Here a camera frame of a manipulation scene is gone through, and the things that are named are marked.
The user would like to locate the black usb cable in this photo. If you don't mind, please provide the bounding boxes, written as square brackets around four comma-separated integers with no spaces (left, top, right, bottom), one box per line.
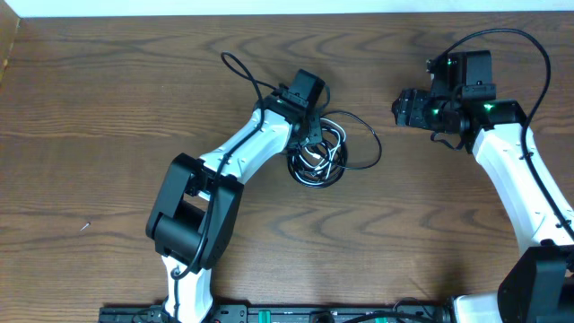
[286,109,383,188]

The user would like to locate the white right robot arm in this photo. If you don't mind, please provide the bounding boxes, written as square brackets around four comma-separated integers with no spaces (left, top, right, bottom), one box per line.
[392,46,573,323]

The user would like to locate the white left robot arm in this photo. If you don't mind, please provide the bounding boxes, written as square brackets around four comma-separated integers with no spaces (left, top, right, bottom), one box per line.
[145,51,329,322]

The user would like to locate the cardboard panel left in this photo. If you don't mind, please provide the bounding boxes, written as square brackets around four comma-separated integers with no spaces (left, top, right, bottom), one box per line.
[0,0,21,79]

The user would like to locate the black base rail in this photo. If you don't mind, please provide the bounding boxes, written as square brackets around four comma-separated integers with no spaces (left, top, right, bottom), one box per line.
[98,298,455,323]

